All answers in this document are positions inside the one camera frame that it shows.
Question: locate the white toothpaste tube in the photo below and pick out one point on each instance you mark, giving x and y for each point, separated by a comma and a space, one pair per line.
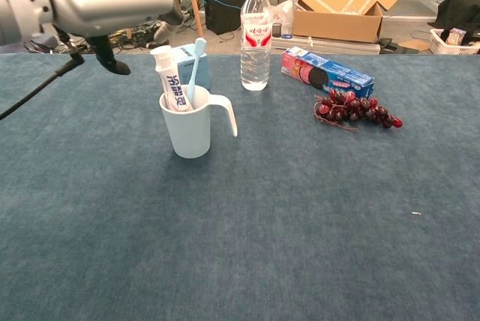
167, 73

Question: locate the light blue toothbrush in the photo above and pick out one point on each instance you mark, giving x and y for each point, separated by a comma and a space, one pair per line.
195, 69

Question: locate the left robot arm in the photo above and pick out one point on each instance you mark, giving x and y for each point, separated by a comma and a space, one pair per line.
18, 6

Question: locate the blue grey machine base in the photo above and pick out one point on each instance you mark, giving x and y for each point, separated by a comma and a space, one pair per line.
39, 41

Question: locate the wooden legged stand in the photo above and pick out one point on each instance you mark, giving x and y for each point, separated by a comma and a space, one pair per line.
195, 17

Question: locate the small light blue box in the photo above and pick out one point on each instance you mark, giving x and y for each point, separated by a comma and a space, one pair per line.
184, 68

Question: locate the black computer tower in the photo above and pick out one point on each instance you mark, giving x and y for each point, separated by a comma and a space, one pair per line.
225, 21

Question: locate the clear water bottle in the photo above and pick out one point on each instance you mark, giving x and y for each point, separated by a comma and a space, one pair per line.
255, 62

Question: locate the black mesh pen holder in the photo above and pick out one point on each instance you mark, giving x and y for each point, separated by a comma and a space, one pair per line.
276, 30

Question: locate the white plastic bag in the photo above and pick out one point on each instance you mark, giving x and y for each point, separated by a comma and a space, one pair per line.
283, 9

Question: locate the open cardboard box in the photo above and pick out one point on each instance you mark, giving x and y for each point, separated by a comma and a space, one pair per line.
337, 24

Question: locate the blue cookie box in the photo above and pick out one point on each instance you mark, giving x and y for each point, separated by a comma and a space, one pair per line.
337, 71

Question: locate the red grape bunch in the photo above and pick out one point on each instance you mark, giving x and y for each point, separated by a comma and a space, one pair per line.
352, 109

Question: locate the blue table mat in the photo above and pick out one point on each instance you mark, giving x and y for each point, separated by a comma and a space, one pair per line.
300, 204

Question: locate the flat cardboard piece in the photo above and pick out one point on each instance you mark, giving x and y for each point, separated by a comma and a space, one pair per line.
414, 46

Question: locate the white plastic basket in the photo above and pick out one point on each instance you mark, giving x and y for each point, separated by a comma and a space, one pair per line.
438, 45

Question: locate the small printed carton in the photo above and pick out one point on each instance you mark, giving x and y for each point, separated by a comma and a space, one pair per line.
455, 36

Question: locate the black cloth covered object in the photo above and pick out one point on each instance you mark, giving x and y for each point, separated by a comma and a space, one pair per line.
461, 9

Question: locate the aluminium rail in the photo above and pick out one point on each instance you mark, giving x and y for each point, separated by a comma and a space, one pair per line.
337, 46

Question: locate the black metal bracket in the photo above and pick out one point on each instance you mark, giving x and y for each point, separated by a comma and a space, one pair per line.
386, 45

